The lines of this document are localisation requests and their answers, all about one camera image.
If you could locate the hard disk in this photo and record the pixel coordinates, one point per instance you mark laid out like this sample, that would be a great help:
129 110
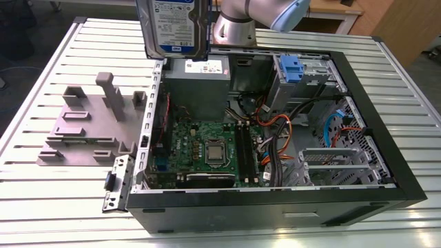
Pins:
172 25

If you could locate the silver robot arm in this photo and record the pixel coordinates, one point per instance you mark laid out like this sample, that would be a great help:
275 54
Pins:
237 31

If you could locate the metal disk bay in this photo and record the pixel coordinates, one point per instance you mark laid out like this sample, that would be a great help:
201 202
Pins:
331 167

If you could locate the CPU socket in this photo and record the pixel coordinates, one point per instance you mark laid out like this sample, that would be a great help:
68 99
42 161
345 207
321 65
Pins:
216 141

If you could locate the green motherboard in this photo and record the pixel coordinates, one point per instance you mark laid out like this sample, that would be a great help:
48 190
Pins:
188 134

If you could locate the silver CPU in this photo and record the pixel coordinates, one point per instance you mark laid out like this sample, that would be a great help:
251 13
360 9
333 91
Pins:
215 152

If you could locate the grey power supply unit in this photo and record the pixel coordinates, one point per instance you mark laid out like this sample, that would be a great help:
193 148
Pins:
196 98

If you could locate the black RAM slot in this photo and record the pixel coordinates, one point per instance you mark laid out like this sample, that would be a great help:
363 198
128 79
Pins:
251 152
241 152

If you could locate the black graphics card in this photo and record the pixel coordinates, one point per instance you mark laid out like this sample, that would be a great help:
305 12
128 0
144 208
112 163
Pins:
207 179

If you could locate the metal optical drive cage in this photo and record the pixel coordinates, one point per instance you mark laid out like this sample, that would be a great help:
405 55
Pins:
285 95

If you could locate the blue plastic drive latch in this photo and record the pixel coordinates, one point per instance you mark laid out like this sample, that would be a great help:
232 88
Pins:
291 69

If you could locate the black PC case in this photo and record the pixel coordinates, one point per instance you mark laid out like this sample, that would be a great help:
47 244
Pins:
241 211

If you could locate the green RAM stick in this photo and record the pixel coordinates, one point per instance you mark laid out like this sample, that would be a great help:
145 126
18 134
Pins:
86 141

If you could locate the grey parts rack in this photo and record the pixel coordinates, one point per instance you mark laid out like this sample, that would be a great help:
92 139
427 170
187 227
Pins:
86 155

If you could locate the brown wooden cabinet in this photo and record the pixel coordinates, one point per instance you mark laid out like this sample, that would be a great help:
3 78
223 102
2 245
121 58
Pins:
407 25

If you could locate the black chair caster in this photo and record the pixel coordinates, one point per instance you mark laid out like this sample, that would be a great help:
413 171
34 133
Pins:
433 52

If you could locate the wooden desk white frame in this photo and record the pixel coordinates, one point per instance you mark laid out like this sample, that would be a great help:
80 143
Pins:
344 9

